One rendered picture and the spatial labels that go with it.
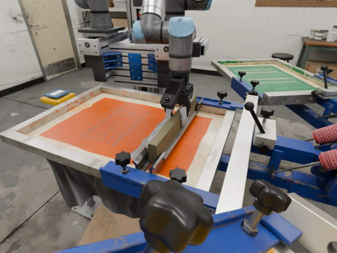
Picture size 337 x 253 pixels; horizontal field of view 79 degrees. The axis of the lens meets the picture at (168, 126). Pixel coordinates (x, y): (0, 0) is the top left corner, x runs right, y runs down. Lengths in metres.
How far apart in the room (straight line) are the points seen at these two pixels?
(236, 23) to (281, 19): 0.74
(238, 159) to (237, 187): 0.10
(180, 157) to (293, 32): 3.96
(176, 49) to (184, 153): 0.35
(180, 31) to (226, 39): 3.89
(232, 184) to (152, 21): 0.58
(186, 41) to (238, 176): 0.41
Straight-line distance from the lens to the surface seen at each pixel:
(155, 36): 0.77
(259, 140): 0.66
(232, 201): 0.50
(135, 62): 1.42
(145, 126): 0.88
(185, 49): 0.66
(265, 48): 4.48
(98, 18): 1.50
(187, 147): 0.75
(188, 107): 0.71
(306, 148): 0.73
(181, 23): 0.65
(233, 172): 0.56
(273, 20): 4.43
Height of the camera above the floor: 1.42
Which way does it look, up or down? 32 degrees down
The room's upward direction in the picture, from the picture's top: straight up
